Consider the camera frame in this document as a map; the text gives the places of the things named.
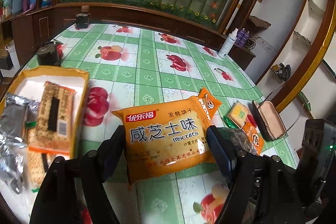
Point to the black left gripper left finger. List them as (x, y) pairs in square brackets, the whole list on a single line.
[(57, 202)]

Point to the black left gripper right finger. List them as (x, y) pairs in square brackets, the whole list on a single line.
[(236, 166)]

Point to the long cracker pack green ends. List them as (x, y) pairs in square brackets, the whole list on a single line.
[(39, 158)]

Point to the cracker pack orange ends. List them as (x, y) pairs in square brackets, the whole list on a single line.
[(54, 122)]

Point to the clear silver snack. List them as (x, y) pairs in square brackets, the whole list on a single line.
[(12, 163)]

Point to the silver foil snack bag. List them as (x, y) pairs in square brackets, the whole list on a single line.
[(19, 114)]

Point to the orange cheese biscuit bag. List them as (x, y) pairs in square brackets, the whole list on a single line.
[(164, 138)]

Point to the orange round-logo snack packet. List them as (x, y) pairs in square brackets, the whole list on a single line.
[(256, 140)]

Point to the open glasses case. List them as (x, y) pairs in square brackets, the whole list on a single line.
[(268, 120)]

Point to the yellow cardboard box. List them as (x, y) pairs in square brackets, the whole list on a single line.
[(30, 84)]

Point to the yellow green biscuit pack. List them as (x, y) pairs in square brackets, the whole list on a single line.
[(238, 114)]

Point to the small orange logo snack packet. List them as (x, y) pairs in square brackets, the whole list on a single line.
[(208, 103)]

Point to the black lidded jar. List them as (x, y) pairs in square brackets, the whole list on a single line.
[(50, 54)]

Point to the purple bottles pair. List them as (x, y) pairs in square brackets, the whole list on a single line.
[(242, 37)]

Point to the white spray bottle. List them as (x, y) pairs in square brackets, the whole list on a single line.
[(229, 42)]

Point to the wooden display shelf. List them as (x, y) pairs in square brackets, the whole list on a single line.
[(26, 27)]

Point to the small dark box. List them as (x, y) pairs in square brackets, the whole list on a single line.
[(82, 20)]

